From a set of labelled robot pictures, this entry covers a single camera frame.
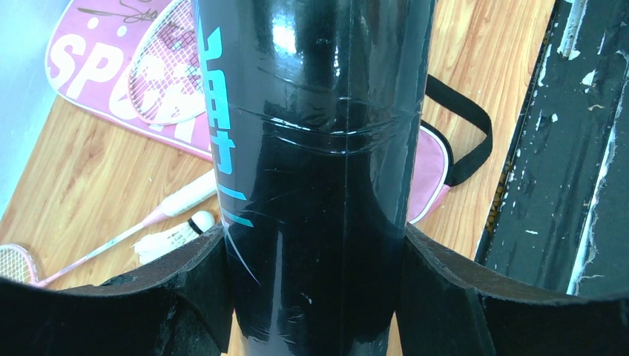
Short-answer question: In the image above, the black shuttlecock tube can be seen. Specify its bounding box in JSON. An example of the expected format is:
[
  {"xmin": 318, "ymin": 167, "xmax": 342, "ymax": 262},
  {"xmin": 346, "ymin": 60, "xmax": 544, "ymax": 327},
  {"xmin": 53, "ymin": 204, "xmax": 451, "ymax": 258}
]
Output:
[{"xmin": 192, "ymin": 1, "xmax": 435, "ymax": 355}]

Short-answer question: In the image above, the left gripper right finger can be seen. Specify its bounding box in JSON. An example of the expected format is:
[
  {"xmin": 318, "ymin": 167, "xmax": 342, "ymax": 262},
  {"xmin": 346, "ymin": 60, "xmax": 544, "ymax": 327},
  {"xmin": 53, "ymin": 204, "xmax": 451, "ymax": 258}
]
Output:
[{"xmin": 396, "ymin": 225, "xmax": 628, "ymax": 355}]

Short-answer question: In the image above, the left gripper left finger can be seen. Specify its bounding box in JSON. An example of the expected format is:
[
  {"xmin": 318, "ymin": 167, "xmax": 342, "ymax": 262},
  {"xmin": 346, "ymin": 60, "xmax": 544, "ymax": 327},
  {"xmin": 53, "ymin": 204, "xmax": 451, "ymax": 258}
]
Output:
[{"xmin": 1, "ymin": 226, "xmax": 232, "ymax": 355}]

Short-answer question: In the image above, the pink racket far left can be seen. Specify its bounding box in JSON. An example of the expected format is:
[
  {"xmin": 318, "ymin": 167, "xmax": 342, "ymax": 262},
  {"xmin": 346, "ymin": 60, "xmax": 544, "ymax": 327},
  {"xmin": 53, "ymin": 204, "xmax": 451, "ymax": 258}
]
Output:
[{"xmin": 1, "ymin": 169, "xmax": 217, "ymax": 287}]

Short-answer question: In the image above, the pink racket on bag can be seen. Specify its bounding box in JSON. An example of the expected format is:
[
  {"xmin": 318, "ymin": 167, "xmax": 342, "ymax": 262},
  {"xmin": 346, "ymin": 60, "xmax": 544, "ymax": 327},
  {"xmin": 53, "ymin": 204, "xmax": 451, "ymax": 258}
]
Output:
[{"xmin": 127, "ymin": 1, "xmax": 205, "ymax": 126}]

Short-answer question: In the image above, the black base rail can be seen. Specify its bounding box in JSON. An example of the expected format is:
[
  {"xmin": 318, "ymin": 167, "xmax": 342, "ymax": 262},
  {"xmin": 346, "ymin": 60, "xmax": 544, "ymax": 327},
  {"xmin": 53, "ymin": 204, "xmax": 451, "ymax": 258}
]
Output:
[{"xmin": 475, "ymin": 1, "xmax": 628, "ymax": 297}]

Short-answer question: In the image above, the white shuttlecock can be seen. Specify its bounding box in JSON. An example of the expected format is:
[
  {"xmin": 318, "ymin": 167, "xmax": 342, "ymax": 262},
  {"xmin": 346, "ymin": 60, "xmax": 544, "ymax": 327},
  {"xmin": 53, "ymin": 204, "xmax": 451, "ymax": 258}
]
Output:
[{"xmin": 133, "ymin": 211, "xmax": 215, "ymax": 265}]

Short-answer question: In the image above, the pink racket bag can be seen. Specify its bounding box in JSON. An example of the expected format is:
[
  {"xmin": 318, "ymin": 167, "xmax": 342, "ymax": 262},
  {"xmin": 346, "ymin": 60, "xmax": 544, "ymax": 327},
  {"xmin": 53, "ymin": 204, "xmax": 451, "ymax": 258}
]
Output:
[{"xmin": 46, "ymin": 1, "xmax": 493, "ymax": 223}]

